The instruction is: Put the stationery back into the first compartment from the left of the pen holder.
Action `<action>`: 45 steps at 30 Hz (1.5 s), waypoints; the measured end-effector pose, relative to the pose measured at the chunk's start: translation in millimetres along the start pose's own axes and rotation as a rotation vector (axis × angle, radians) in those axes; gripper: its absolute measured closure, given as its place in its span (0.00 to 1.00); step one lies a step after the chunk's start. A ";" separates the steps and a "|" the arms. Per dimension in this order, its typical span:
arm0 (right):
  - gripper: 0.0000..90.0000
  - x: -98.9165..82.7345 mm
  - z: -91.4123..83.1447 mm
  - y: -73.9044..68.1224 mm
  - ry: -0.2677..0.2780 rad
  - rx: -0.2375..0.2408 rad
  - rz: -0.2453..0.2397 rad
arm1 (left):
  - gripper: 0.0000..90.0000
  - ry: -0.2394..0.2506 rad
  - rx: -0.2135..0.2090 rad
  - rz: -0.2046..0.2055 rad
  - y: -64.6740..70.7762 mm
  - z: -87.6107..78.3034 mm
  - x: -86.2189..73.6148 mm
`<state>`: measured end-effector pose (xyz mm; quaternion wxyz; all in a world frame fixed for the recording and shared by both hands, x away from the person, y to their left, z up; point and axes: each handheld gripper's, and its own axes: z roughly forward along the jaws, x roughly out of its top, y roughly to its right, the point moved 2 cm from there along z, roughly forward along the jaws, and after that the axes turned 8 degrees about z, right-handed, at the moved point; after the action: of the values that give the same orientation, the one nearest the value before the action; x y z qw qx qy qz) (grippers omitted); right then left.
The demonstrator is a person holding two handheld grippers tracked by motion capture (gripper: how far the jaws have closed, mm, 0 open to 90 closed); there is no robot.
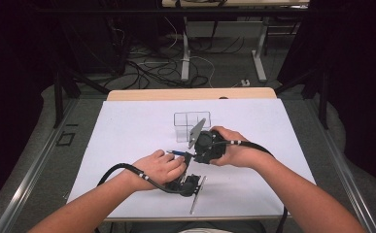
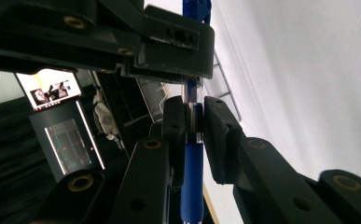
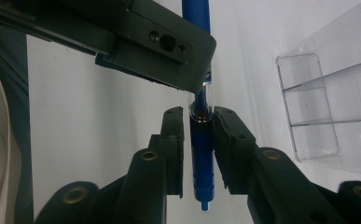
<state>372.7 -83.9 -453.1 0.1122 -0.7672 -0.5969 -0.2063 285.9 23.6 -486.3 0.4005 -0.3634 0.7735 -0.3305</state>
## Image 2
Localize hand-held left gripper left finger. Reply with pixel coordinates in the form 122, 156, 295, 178
161, 95, 187, 189

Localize white headset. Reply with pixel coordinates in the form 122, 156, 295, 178
91, 89, 125, 151

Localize black curtain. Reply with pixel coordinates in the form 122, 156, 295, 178
0, 96, 61, 224

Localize clear acrylic pen holder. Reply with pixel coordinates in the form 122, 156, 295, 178
203, 50, 243, 122

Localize monitor with dark screen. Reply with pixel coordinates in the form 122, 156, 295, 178
28, 100, 106, 183

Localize monitor with bright screen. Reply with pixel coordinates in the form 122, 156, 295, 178
15, 68, 83, 113

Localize blue pen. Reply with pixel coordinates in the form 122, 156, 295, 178
179, 0, 214, 224

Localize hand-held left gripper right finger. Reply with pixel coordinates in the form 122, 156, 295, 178
202, 95, 246, 186

